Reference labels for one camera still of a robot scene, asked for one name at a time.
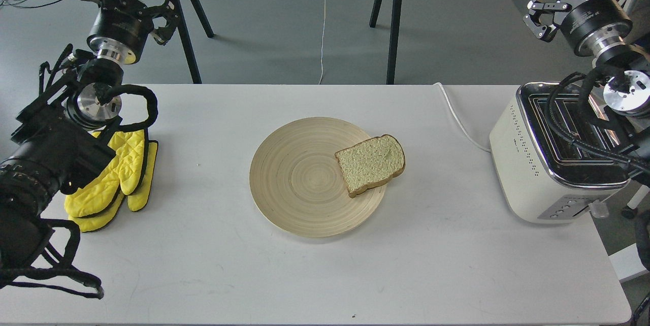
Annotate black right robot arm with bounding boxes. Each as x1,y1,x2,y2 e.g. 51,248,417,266
523,0,648,185

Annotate slice of bread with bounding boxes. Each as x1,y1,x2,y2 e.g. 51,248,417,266
334,134,406,198

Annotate white toaster power cable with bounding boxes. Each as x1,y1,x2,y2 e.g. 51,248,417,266
433,82,492,153

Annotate lower yellow oven mitt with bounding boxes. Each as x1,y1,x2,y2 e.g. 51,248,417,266
63,130,158,233

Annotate hanging white cord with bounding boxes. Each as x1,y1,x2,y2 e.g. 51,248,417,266
318,0,328,85

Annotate round bamboo plate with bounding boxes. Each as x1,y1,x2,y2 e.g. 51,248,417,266
250,116,387,238

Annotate cream two-slot toaster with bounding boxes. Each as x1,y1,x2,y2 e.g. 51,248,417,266
490,82,629,224

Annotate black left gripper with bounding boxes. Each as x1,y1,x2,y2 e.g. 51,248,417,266
80,0,180,64

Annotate yellow oven mitt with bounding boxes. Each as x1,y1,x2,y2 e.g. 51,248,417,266
63,130,158,233
63,129,149,219

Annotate upper yellow oven mitt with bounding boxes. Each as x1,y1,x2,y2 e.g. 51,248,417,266
63,129,149,219

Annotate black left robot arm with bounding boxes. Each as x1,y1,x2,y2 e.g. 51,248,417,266
1,0,182,299

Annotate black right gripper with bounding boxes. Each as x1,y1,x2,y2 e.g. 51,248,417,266
523,0,632,57

